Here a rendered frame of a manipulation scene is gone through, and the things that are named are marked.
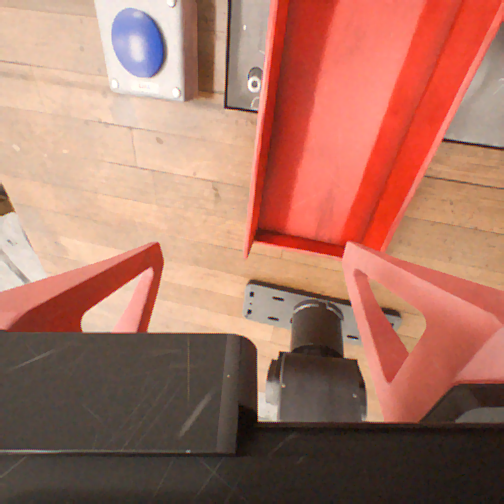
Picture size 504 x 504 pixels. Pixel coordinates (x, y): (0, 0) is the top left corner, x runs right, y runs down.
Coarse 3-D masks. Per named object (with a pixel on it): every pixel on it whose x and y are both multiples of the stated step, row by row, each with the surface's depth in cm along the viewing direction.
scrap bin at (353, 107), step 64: (320, 0) 18; (384, 0) 17; (448, 0) 16; (320, 64) 19; (384, 64) 19; (448, 64) 16; (320, 128) 22; (384, 128) 21; (256, 192) 21; (320, 192) 25; (384, 192) 23; (320, 256) 26
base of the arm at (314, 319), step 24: (264, 288) 33; (288, 288) 33; (264, 312) 35; (288, 312) 34; (312, 312) 31; (336, 312) 31; (384, 312) 31; (312, 336) 28; (336, 336) 29; (360, 336) 34
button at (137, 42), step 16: (128, 16) 18; (144, 16) 18; (112, 32) 18; (128, 32) 18; (144, 32) 18; (128, 48) 19; (144, 48) 18; (160, 48) 18; (128, 64) 19; (144, 64) 19; (160, 64) 19
